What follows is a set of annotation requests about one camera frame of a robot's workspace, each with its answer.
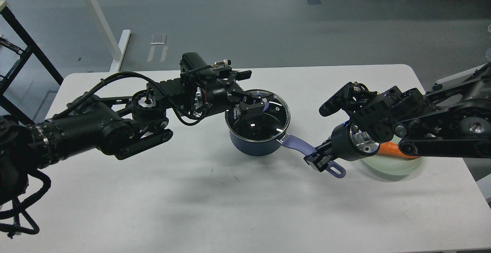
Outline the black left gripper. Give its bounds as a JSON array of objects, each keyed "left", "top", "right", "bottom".
[{"left": 195, "top": 79, "right": 275, "bottom": 119}]

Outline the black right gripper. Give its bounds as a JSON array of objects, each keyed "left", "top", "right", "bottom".
[{"left": 304, "top": 122, "right": 381, "bottom": 172}]

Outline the glass lid with purple knob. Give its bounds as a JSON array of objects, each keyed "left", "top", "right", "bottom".
[{"left": 225, "top": 89, "right": 291, "bottom": 142}]

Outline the blue saucepan with purple handle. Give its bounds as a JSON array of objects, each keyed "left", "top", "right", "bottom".
[{"left": 224, "top": 89, "right": 346, "bottom": 179}]

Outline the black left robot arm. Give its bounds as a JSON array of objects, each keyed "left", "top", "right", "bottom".
[{"left": 1, "top": 69, "right": 274, "bottom": 238}]

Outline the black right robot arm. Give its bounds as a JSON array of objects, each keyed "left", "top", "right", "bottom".
[{"left": 304, "top": 63, "right": 491, "bottom": 178}]

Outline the orange toy carrot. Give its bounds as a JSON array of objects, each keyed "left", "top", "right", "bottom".
[{"left": 376, "top": 142, "right": 419, "bottom": 160}]

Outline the black metal rack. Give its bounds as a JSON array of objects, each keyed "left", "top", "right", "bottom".
[{"left": 0, "top": 0, "right": 64, "bottom": 125}]

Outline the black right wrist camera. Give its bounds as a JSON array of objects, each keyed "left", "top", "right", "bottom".
[{"left": 318, "top": 82, "right": 380, "bottom": 117}]

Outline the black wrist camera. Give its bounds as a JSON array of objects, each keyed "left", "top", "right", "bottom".
[
  {"left": 318, "top": 82, "right": 380, "bottom": 117},
  {"left": 180, "top": 53, "right": 253, "bottom": 88}
]

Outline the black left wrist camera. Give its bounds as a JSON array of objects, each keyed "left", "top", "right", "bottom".
[{"left": 180, "top": 53, "right": 253, "bottom": 88}]

